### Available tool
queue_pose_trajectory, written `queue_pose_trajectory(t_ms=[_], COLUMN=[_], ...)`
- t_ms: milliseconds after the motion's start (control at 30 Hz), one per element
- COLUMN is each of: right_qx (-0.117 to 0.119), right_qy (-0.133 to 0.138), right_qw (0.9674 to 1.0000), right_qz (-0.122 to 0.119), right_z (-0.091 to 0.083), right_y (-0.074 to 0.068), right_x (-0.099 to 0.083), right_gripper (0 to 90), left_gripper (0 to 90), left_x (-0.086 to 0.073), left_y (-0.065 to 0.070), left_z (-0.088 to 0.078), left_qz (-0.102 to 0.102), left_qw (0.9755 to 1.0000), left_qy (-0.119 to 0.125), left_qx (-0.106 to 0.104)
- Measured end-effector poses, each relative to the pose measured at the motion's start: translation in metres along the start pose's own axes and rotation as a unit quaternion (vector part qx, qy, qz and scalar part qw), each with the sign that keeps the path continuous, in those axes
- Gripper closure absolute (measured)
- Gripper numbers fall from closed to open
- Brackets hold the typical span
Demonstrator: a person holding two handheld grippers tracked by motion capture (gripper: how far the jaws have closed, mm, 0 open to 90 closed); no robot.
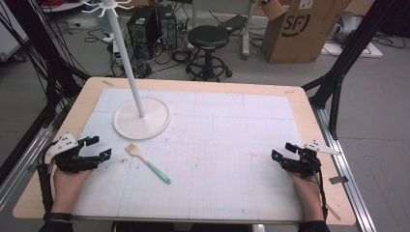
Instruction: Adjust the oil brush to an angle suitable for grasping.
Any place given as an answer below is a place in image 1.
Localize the white metal stand post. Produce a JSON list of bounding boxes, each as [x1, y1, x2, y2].
[[241, 0, 257, 61]]

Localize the tangle of black floor cables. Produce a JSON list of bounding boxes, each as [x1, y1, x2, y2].
[[84, 9, 194, 79]]

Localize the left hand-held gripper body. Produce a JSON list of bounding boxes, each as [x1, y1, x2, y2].
[[45, 132, 100, 174]]

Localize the white flat board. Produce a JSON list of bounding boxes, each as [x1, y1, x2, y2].
[[321, 41, 384, 59]]

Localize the grey tape piece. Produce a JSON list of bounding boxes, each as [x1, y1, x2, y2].
[[328, 175, 349, 186]]

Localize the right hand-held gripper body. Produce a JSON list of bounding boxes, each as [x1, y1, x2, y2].
[[279, 139, 342, 179]]

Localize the hand-held gripper cable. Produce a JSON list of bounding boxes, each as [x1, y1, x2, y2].
[[312, 167, 329, 223], [36, 144, 55, 221]]

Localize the large black computer tower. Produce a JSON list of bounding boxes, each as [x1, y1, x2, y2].
[[126, 5, 160, 60]]

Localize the black round stool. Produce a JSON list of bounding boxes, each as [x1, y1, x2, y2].
[[185, 24, 234, 83]]

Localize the person's left hand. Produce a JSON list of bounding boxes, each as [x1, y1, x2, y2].
[[50, 168, 94, 215]]

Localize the right hand-held gripper cable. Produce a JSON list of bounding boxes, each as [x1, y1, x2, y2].
[[312, 167, 329, 223]]

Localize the black metal frame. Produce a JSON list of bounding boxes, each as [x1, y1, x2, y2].
[[302, 0, 398, 140], [0, 0, 92, 185]]

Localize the grey appliance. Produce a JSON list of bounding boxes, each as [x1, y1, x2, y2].
[[332, 11, 365, 45]]

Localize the black wristband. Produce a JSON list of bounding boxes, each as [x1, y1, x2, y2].
[[43, 211, 73, 223]]

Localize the person's right hand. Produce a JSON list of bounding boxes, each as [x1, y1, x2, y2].
[[285, 171, 325, 223]]

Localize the brown cardboard box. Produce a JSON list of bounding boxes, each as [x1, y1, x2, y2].
[[259, 0, 353, 65]]

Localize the left hand-held gripper cable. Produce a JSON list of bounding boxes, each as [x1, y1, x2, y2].
[[36, 144, 55, 221]]

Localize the white gridded mat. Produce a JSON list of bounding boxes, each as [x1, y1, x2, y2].
[[72, 87, 306, 223]]

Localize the aluminium rail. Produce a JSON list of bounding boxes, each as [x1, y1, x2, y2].
[[310, 104, 377, 232], [0, 105, 63, 212]]

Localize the slim black computer tower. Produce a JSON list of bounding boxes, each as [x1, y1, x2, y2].
[[156, 4, 179, 51]]

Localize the green-handled spatula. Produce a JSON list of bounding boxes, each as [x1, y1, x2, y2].
[[125, 142, 172, 186]]

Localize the white hook stand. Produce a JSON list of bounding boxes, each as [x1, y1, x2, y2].
[[80, 0, 172, 141]]

